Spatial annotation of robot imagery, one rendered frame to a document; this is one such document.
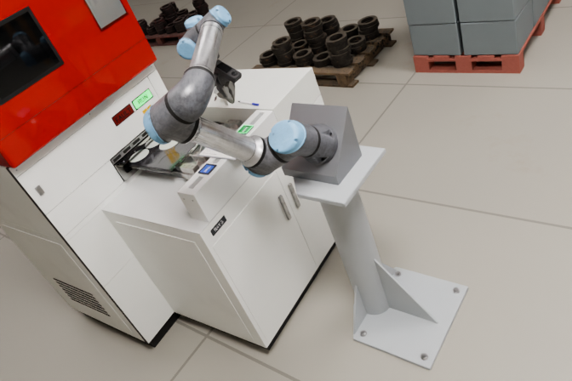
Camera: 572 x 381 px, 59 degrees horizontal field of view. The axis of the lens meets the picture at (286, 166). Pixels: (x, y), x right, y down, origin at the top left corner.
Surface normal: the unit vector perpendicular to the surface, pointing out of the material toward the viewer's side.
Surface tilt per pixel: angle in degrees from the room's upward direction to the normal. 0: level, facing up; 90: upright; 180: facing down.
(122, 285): 90
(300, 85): 90
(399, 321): 0
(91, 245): 90
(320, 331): 0
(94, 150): 90
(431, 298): 0
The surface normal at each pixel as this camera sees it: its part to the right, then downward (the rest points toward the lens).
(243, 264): 0.80, 0.09
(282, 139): -0.52, -0.15
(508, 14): -0.56, 0.62
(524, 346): -0.32, -0.77
